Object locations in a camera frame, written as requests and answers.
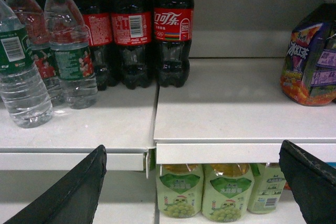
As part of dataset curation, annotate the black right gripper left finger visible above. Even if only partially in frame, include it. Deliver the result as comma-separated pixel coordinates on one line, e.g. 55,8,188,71
6,145,107,223

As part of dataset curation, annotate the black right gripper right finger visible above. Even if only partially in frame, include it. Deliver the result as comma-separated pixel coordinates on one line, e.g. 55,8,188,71
279,140,335,223

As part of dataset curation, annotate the white left shelf board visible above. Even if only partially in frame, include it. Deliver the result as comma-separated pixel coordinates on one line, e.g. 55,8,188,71
1,85,158,171

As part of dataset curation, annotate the white shelf board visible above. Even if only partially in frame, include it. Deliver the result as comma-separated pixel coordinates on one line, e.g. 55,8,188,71
154,58,335,164
1,85,158,171

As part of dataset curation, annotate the white right shelf board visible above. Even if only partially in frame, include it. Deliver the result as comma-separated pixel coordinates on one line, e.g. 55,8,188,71
154,58,335,164

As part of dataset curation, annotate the front water bottle green label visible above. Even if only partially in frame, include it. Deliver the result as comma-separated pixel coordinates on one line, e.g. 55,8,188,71
1,0,53,129

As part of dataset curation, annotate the water bottle green label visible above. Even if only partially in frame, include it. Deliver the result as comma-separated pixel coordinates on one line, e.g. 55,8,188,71
1,0,53,129
44,0,98,109

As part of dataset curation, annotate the right water bottle green label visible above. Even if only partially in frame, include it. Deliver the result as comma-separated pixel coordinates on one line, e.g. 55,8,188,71
44,0,98,109

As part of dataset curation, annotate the middle water bottle red label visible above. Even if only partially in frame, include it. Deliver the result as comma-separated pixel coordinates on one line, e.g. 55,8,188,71
5,0,65,106

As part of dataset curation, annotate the right green grape juice bottle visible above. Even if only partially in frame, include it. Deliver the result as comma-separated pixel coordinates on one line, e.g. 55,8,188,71
247,163,286,214

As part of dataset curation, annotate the green grape juice bottle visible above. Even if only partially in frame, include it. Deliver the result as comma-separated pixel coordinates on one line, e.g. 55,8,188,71
156,164,204,218
202,163,254,223
247,163,286,214

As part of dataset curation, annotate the middle green grape juice bottle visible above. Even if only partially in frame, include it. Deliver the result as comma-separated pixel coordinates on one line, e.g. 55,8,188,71
202,163,254,223

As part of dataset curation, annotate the purple iced tea bottle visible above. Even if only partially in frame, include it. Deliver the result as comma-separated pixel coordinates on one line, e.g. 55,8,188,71
280,0,335,106

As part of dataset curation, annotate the left green grape juice bottle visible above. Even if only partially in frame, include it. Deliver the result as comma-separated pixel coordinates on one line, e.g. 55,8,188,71
156,164,204,218

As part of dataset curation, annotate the left cola bottle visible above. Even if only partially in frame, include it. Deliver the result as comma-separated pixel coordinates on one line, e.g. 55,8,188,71
74,0,119,91

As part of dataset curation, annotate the middle cola bottle barcode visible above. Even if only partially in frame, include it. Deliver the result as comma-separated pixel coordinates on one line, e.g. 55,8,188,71
111,0,152,90

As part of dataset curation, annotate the right cola bottle red label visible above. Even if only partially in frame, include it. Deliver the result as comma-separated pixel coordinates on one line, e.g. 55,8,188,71
154,0,194,88

